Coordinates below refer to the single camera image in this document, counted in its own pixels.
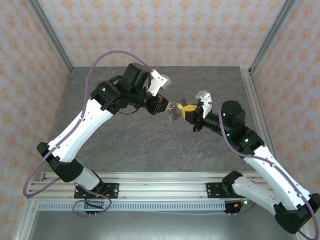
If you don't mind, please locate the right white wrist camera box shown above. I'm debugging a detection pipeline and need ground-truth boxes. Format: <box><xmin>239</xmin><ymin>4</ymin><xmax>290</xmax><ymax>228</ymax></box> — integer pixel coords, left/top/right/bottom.
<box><xmin>195</xmin><ymin>90</ymin><xmax>214</xmax><ymax>120</ymax></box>

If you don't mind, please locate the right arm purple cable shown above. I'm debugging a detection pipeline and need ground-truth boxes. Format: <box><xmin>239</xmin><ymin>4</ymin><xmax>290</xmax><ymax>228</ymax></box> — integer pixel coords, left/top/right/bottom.
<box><xmin>218</xmin><ymin>109</ymin><xmax>317</xmax><ymax>239</ymax></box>

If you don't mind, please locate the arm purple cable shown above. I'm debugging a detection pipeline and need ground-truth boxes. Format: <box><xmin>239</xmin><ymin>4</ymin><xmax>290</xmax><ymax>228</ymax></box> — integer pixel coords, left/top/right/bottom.
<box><xmin>22</xmin><ymin>50</ymin><xmax>154</xmax><ymax>219</ymax></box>
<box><xmin>218</xmin><ymin>109</ymin><xmax>317</xmax><ymax>239</ymax></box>

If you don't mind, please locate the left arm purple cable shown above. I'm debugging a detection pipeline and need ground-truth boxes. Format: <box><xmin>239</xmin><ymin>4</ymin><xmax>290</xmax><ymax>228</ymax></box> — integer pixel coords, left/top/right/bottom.
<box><xmin>22</xmin><ymin>50</ymin><xmax>154</xmax><ymax>219</ymax></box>

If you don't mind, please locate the aluminium side rail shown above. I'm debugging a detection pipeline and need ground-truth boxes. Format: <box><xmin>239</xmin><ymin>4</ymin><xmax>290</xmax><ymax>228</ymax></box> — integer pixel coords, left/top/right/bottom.
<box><xmin>240</xmin><ymin>67</ymin><xmax>285</xmax><ymax>181</ymax></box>

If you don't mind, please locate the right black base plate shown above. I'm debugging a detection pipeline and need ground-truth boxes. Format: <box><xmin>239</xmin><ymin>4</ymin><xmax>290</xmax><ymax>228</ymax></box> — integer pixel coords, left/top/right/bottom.
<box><xmin>205</xmin><ymin>182</ymin><xmax>226</xmax><ymax>200</ymax></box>

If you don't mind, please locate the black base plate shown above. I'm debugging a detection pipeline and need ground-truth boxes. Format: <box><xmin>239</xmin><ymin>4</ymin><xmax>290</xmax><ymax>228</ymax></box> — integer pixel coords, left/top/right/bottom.
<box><xmin>73</xmin><ymin>182</ymin><xmax>120</xmax><ymax>200</ymax></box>
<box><xmin>205</xmin><ymin>182</ymin><xmax>226</xmax><ymax>200</ymax></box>

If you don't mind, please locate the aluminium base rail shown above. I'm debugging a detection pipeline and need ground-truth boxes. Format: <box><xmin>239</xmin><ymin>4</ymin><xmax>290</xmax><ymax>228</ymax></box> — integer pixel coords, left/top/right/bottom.
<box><xmin>26</xmin><ymin>171</ymin><xmax>300</xmax><ymax>201</ymax></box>

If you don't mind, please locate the aluminium upright post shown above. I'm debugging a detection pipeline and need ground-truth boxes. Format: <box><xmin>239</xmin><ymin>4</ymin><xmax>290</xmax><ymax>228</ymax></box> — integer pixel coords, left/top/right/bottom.
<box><xmin>26</xmin><ymin>0</ymin><xmax>74</xmax><ymax>74</ymax></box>
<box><xmin>249</xmin><ymin>0</ymin><xmax>297</xmax><ymax>76</ymax></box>

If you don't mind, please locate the slotted grey cable duct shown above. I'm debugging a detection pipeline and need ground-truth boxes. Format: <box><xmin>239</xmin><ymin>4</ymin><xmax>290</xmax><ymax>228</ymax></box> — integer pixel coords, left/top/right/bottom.
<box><xmin>37</xmin><ymin>201</ymin><xmax>253</xmax><ymax>213</ymax></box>

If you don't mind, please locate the black electronics bracket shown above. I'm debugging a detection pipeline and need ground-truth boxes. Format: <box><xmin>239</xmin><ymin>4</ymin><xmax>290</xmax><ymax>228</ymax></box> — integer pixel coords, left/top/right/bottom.
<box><xmin>223</xmin><ymin>200</ymin><xmax>243</xmax><ymax>216</ymax></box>

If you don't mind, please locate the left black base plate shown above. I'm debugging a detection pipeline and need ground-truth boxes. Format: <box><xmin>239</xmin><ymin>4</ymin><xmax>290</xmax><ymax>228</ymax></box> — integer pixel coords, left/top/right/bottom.
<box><xmin>73</xmin><ymin>182</ymin><xmax>120</xmax><ymax>200</ymax></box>

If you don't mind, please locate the aluminium frame leg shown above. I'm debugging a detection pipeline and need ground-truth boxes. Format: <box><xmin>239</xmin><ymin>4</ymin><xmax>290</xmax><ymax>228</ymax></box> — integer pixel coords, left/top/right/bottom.
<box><xmin>13</xmin><ymin>199</ymin><xmax>39</xmax><ymax>240</ymax></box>

